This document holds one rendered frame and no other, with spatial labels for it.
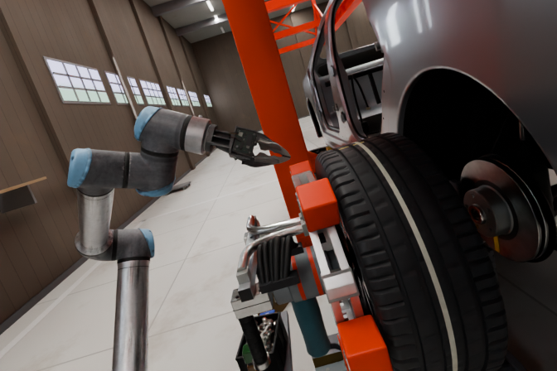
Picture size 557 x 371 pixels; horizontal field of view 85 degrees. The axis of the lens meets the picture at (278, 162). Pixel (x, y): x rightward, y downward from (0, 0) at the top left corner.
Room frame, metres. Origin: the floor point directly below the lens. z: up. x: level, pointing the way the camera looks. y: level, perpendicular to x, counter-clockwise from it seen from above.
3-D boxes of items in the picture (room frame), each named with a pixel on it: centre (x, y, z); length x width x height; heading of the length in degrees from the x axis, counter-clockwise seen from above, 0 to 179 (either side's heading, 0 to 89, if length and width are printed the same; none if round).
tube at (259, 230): (0.93, 0.07, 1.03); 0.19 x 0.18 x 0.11; 88
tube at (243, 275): (0.73, 0.07, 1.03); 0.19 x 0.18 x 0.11; 88
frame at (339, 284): (0.82, -0.05, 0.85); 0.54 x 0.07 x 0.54; 178
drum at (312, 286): (0.83, 0.02, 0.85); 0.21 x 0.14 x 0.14; 88
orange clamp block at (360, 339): (0.51, -0.05, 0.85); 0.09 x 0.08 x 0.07; 178
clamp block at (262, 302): (0.66, 0.16, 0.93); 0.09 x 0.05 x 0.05; 88
